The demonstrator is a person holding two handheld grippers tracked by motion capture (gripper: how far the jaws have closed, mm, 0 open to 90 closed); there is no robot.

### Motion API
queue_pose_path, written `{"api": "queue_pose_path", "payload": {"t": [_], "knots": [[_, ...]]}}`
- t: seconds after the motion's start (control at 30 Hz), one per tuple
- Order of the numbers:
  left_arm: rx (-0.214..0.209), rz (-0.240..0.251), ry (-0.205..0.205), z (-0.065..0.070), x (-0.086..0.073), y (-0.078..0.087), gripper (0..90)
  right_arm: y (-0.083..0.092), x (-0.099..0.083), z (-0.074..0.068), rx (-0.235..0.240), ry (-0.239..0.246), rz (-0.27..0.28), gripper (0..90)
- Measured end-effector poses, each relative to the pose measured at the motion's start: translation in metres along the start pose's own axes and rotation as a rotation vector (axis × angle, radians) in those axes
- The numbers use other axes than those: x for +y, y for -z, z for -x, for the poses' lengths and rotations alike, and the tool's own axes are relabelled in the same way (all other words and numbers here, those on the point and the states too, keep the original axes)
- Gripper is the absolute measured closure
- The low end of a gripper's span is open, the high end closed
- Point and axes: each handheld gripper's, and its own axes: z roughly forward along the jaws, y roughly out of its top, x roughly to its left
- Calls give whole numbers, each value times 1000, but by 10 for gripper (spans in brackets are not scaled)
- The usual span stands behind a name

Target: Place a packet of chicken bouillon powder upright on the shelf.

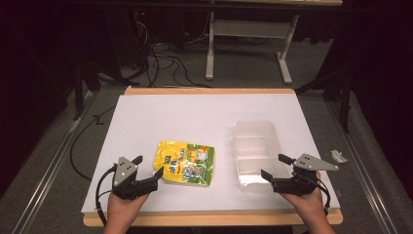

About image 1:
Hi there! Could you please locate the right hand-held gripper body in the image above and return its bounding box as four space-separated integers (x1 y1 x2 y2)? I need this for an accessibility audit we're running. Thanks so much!
270 153 340 197

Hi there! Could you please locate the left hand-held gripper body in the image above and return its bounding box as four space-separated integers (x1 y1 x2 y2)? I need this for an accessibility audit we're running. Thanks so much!
111 156 160 201

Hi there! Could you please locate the clear plastic container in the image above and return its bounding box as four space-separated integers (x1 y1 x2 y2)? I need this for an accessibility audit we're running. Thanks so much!
231 120 292 192

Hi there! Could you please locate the yellow green snack bag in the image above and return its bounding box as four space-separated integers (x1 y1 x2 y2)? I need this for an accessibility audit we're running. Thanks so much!
153 139 216 187

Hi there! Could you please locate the person's left hand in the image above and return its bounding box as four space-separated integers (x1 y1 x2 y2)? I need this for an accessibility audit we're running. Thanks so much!
106 190 151 230

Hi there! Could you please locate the person's right hand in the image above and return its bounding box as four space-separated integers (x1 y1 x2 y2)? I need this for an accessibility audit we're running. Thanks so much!
280 171 329 229

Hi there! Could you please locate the crumpled white paper scrap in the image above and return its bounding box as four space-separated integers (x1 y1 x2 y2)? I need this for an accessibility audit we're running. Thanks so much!
330 149 350 164

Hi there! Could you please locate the white table cover sheet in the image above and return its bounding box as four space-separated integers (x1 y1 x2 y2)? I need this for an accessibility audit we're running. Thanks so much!
81 93 341 215

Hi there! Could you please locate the black metal stand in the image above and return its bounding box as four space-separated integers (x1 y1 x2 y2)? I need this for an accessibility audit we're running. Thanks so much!
71 59 102 122
294 62 354 134

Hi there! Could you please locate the dark computer tower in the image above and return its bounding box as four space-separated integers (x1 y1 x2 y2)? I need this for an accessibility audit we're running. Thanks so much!
105 9 149 71

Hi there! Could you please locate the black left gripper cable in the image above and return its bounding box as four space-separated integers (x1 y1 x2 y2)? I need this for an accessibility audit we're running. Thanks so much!
94 164 119 227

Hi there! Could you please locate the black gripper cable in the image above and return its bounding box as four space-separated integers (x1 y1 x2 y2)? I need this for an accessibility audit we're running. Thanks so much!
310 176 332 216
94 164 119 227

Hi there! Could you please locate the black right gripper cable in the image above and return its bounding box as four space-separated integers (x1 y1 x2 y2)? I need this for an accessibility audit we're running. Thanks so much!
310 176 332 216

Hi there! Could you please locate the black floor cable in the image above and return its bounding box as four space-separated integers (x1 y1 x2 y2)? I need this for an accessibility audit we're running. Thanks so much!
69 106 116 182

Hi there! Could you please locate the metal floor rail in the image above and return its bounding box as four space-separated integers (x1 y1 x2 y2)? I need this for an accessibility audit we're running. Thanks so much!
326 100 398 234
11 91 98 234

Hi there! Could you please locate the tangle of black cables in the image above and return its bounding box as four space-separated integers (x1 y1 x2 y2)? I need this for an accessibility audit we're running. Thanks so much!
130 19 213 89

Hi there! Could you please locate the white metal desk frame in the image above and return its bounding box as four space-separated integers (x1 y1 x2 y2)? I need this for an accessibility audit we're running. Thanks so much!
205 11 300 86

